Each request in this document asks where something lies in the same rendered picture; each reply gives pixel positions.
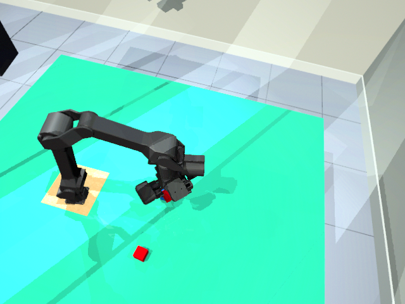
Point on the red cube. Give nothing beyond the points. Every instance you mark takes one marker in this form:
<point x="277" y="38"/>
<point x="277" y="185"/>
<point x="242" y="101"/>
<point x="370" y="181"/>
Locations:
<point x="166" y="196"/>
<point x="140" y="253"/>

